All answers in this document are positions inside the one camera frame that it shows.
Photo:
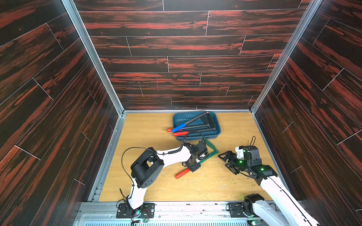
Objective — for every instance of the teal plastic storage box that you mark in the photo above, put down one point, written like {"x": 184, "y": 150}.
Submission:
{"x": 180, "y": 118}

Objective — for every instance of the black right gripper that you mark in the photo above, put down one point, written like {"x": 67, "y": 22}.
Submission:
{"x": 234, "y": 161}

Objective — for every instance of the grey hoe red grip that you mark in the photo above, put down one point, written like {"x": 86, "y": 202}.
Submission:
{"x": 205, "y": 124}
{"x": 212, "y": 127}

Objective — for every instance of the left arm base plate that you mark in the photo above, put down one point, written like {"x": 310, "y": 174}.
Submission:
{"x": 146, "y": 211}

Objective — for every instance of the chrome hoe blue grip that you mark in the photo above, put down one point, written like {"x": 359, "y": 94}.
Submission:
{"x": 188, "y": 122}

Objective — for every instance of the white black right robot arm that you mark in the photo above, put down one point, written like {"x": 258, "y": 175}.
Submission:
{"x": 293, "y": 213}

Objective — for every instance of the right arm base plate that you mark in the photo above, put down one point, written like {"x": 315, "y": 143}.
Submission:
{"x": 241, "y": 210}

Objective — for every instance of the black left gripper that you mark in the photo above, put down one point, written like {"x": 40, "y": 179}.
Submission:
{"x": 197, "y": 166}

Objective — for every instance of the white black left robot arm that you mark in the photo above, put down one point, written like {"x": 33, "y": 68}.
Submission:
{"x": 148, "y": 166}

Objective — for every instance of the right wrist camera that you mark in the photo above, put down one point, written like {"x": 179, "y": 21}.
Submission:
{"x": 240, "y": 152}

